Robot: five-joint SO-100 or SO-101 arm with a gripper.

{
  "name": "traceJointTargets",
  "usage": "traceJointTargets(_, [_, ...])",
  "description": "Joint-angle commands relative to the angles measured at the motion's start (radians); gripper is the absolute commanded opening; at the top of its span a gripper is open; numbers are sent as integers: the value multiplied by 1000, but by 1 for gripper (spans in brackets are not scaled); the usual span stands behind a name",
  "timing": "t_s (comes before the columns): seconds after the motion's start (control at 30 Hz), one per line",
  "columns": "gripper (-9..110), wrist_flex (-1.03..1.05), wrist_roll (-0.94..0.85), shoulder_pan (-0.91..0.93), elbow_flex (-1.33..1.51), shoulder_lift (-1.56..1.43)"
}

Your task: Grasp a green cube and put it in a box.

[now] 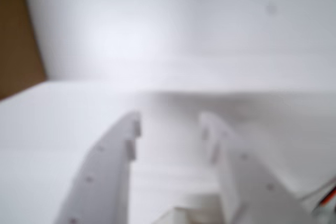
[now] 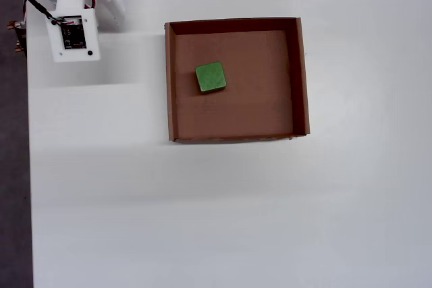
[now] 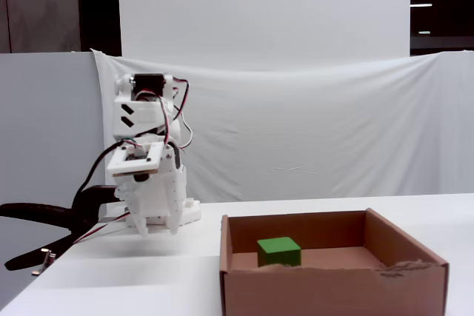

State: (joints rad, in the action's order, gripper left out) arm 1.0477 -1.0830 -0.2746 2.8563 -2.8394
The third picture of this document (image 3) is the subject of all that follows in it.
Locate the red white power cable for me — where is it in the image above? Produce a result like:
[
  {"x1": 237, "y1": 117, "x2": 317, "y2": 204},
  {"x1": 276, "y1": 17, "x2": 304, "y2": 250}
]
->
[{"x1": 72, "y1": 212, "x2": 130, "y2": 246}]

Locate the grey partition panel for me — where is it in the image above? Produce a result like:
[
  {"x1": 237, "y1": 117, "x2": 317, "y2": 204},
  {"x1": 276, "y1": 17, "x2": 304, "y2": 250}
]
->
[{"x1": 0, "y1": 51, "x2": 116, "y2": 228}]

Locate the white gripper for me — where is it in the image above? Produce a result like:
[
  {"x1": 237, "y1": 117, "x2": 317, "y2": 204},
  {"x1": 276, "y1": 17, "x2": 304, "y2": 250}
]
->
[{"x1": 115, "y1": 145, "x2": 186, "y2": 238}]

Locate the small metal clamp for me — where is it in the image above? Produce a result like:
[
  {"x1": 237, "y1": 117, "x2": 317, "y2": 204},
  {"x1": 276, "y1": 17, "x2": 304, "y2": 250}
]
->
[{"x1": 31, "y1": 247, "x2": 57, "y2": 277}]

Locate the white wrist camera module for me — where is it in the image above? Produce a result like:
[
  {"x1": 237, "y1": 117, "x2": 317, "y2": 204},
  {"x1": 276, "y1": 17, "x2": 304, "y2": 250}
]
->
[{"x1": 106, "y1": 141, "x2": 166, "y2": 177}]

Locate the white draped cloth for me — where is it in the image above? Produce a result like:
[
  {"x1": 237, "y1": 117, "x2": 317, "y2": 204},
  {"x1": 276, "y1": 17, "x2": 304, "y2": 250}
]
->
[{"x1": 90, "y1": 48, "x2": 474, "y2": 206}]

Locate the green cube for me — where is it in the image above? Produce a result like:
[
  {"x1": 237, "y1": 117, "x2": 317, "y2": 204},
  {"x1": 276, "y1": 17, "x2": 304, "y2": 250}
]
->
[{"x1": 257, "y1": 236, "x2": 302, "y2": 268}]

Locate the black table clamp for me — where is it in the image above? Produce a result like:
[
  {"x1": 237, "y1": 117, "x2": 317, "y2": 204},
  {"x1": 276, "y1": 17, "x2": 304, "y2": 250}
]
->
[{"x1": 0, "y1": 184, "x2": 129, "y2": 272}]

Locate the black camera cable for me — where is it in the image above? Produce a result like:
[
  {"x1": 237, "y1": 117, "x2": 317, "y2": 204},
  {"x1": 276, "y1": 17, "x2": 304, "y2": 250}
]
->
[{"x1": 72, "y1": 137, "x2": 134, "y2": 221}]

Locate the brown cardboard box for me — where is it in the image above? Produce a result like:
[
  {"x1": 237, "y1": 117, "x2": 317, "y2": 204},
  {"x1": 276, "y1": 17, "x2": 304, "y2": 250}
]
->
[{"x1": 219, "y1": 207, "x2": 450, "y2": 316}]

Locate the white backdrop screen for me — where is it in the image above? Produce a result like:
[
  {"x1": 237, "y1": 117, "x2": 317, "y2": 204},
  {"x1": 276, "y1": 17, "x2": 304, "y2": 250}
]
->
[{"x1": 116, "y1": 0, "x2": 412, "y2": 69}]

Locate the red white black servo cable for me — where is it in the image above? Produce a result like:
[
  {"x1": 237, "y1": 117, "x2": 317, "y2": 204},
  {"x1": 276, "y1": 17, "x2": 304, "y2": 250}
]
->
[
  {"x1": 172, "y1": 78, "x2": 194, "y2": 151},
  {"x1": 157, "y1": 95, "x2": 175, "y2": 147}
]

